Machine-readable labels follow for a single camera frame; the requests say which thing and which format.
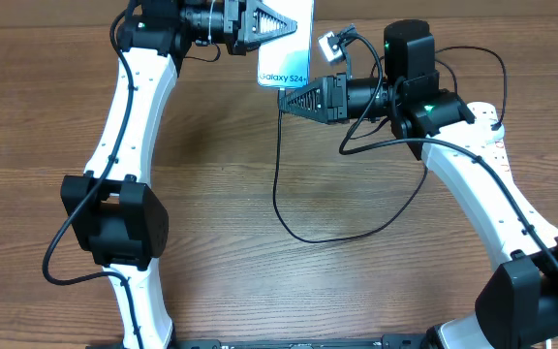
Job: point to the blue Samsung Galaxy smartphone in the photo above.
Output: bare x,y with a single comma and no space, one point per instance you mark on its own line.
285,62

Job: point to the white USB wall charger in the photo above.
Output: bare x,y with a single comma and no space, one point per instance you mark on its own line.
496,132

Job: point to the white power strip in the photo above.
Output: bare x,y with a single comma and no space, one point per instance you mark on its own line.
486,117

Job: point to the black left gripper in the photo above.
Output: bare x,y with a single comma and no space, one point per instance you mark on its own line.
254,13

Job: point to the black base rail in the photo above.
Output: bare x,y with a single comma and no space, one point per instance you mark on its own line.
308,343

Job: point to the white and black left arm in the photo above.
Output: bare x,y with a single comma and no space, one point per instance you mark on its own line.
111,207

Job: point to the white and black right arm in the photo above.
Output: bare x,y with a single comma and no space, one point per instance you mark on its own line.
462,144

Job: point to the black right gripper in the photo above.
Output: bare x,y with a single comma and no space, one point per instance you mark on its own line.
326,100

